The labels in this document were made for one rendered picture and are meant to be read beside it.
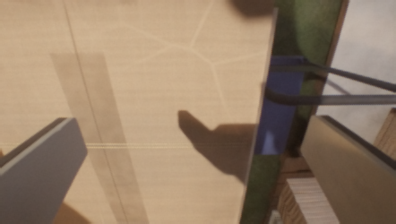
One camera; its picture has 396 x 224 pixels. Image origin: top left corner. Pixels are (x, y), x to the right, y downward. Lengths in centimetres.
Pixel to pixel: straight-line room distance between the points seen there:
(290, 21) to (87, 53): 129
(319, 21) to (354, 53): 29
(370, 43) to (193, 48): 148
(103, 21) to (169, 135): 12
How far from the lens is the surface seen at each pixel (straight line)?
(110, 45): 19
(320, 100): 53
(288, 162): 181
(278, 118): 138
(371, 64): 166
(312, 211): 182
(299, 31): 144
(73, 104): 23
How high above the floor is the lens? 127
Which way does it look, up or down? 60 degrees down
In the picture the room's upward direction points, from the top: 177 degrees clockwise
